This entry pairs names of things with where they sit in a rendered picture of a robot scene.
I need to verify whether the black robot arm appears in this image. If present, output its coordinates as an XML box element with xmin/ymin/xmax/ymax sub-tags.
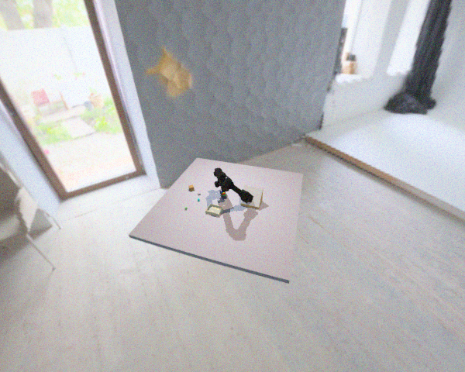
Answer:
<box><xmin>213</xmin><ymin>168</ymin><xmax>253</xmax><ymax>203</ymax></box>

